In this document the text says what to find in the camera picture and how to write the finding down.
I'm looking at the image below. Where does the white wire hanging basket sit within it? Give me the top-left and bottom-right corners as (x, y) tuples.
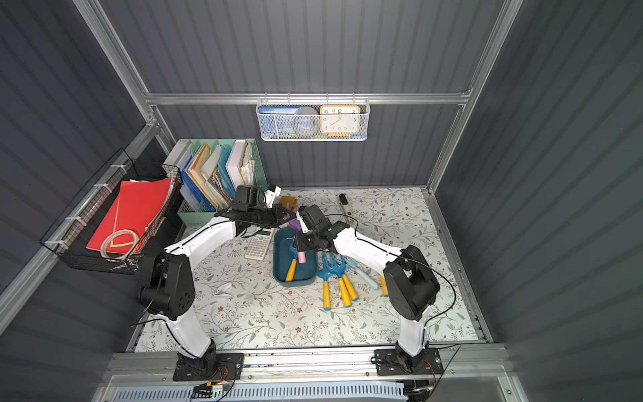
(255, 97), (372, 142)

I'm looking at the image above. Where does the yellow alarm clock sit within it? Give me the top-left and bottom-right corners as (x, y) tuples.
(319, 105), (362, 137)

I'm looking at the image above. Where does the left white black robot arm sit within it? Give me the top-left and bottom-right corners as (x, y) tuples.
(138, 184), (294, 362)

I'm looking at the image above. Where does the teal plastic storage box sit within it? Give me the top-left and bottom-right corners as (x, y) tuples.
(273, 227), (318, 287)

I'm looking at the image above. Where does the beige rubber ring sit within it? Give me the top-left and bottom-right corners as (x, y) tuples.
(99, 228), (142, 261)

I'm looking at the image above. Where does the mint green file organizer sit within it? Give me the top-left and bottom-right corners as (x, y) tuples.
(163, 139), (268, 225)

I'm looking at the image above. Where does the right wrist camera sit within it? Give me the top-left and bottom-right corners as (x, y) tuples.
(296, 212), (311, 234)

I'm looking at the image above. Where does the light blue rake pale handle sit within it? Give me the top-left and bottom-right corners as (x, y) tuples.
(346, 257), (380, 290)

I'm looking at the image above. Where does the blue book in basket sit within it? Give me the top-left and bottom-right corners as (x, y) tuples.
(256, 106), (299, 141)

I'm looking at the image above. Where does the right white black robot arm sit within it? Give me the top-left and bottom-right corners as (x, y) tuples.
(296, 205), (440, 360)

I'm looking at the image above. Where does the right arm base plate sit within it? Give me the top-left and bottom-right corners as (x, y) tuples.
(371, 347), (445, 376)

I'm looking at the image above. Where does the grey tape roll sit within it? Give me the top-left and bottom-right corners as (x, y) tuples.
(291, 107), (319, 138)

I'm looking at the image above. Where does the black wire wall basket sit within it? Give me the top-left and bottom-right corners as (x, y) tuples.
(40, 152), (182, 275)

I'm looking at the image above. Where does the white calculator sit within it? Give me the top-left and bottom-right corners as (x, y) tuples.
(244, 229), (275, 261)

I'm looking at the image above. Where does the red folder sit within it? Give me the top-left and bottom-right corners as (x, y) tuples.
(86, 178), (173, 256)

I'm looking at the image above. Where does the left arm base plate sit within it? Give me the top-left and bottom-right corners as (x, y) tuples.
(172, 353), (244, 382)

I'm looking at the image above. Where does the white book in organizer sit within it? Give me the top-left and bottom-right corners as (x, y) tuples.
(225, 139), (248, 191)

